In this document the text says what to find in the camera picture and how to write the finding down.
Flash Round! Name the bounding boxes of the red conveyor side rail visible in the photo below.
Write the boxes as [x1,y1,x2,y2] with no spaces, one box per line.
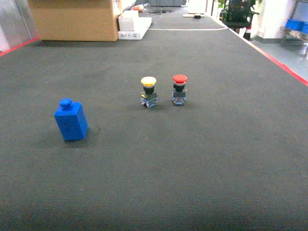
[221,27,308,86]

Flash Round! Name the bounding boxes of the yellow mushroom push button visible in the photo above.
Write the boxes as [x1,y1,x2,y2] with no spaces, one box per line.
[141,77,158,108]

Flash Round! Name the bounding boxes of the black office chair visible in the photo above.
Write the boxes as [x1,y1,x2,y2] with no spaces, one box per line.
[219,0,258,29]

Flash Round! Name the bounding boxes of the large cardboard box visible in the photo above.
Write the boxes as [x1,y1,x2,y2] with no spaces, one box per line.
[28,0,123,41]

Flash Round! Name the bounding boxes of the red mushroom push button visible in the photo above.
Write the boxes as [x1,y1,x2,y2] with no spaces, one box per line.
[172,74,188,105]

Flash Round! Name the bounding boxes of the white flat carton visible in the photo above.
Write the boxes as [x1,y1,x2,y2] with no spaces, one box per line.
[118,10,152,40]

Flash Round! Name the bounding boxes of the blue block part with knob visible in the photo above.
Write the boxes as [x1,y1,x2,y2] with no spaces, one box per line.
[54,98,88,141]

